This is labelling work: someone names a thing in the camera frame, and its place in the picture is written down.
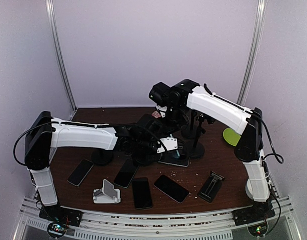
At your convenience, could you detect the blue smartphone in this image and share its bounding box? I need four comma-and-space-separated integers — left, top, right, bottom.
132, 177, 153, 210

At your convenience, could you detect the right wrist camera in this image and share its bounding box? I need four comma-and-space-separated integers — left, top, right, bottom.
156, 105, 168, 118

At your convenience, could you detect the teal smartphone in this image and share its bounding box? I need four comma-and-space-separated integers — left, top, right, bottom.
171, 135, 188, 161

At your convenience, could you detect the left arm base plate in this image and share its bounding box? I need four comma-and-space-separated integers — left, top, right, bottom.
39, 207, 83, 227

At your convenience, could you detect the right aluminium frame post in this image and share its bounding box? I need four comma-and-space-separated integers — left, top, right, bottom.
237, 0, 268, 106

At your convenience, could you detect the black stand with pink phone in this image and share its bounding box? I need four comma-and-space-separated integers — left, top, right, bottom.
181, 110, 198, 140

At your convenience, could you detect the black gooseneck stand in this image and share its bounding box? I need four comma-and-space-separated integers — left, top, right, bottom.
185, 113, 216, 159
91, 149, 114, 167

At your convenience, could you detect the green plate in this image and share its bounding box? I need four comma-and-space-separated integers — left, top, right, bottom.
223, 128, 241, 147

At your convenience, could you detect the pink smartphone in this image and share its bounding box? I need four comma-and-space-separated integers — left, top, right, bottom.
154, 175, 190, 204

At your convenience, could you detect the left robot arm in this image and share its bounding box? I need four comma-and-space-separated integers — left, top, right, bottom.
21, 111, 167, 222

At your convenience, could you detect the grey smartphone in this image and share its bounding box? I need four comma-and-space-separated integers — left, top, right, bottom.
114, 159, 139, 189

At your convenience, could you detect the left aluminium frame post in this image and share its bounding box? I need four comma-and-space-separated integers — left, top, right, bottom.
45, 0, 78, 112

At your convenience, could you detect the front aluminium rail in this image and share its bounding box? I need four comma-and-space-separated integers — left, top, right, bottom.
11, 203, 305, 240

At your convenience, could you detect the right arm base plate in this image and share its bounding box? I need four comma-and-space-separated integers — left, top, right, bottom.
232, 206, 276, 227

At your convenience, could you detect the black stand with teal phone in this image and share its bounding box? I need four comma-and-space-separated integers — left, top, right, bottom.
118, 140, 134, 156

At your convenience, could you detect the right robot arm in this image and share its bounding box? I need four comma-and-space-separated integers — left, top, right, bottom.
149, 79, 284, 221

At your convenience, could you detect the red patterned bowl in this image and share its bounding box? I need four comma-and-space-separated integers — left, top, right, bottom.
152, 111, 162, 119

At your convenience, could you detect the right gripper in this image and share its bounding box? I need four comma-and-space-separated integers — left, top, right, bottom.
158, 104, 187, 136

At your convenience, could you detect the aluminium frame post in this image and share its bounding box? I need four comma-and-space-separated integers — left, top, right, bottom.
237, 0, 268, 106
45, 0, 78, 112

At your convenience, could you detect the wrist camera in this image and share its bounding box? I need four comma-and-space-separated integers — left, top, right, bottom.
157, 137, 185, 154
156, 105, 168, 118

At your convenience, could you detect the white folding phone stand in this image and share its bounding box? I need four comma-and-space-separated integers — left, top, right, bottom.
93, 179, 121, 204

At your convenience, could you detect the black folding phone stand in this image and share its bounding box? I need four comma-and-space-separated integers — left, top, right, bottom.
198, 171, 226, 203

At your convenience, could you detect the silver smartphone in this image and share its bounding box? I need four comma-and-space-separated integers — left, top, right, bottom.
67, 159, 94, 187

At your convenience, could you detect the dark smartphone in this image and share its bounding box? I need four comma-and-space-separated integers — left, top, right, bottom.
158, 155, 190, 168

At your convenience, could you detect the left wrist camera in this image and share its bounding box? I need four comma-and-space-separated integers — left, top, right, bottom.
157, 137, 185, 154

